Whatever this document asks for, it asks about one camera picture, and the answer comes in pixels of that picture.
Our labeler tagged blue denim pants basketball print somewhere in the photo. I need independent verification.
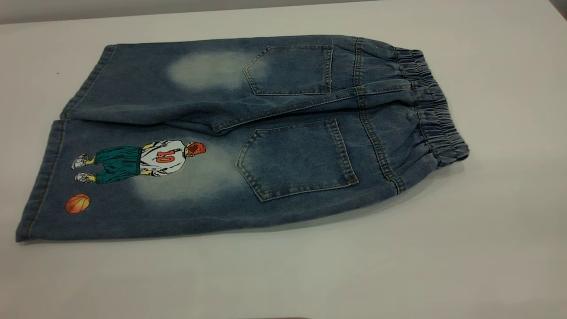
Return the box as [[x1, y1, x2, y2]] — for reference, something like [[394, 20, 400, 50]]
[[16, 35, 470, 243]]

